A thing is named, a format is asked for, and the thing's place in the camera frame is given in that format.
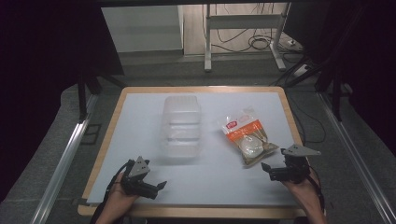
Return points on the white wall panel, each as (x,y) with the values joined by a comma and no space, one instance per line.
(141,28)

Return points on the white metal desk frame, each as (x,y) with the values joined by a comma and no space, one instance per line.
(244,21)

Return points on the clear plastic storage container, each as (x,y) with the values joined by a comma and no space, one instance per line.
(181,127)

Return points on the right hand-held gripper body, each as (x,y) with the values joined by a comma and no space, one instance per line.
(292,171)

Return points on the person's left hand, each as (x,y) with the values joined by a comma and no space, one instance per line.
(116,200)

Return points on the black curtain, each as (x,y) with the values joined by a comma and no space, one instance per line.
(370,62)
(40,77)

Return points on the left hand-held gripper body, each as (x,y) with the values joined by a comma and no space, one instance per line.
(137,183)

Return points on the black metal stand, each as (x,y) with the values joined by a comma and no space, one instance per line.
(83,96)
(335,93)

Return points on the orange label food packet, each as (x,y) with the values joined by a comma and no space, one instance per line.
(250,137)

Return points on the white power adapter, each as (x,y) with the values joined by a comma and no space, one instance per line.
(291,43)

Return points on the aluminium floor rail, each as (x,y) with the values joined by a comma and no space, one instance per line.
(358,158)
(67,155)

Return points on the white power strip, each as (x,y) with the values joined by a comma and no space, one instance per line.
(301,70)

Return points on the person's right hand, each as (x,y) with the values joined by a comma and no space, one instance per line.
(306,194)

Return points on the black floor bracket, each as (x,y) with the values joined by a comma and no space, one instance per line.
(91,134)

